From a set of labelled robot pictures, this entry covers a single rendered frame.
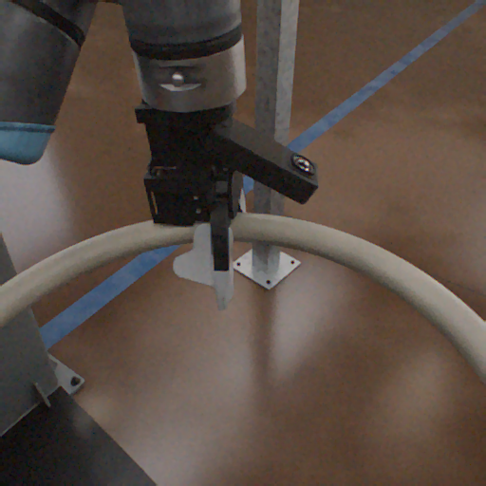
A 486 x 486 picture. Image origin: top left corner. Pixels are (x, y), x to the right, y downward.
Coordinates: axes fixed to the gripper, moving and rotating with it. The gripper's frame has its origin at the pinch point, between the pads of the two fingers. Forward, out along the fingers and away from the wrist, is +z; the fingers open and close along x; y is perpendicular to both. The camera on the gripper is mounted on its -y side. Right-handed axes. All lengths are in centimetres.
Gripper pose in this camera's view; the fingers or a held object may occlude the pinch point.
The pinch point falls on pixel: (236, 266)
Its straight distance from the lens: 56.0
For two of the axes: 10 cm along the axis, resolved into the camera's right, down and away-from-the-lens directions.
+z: 0.8, 7.6, 6.4
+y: -9.9, -0.2, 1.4
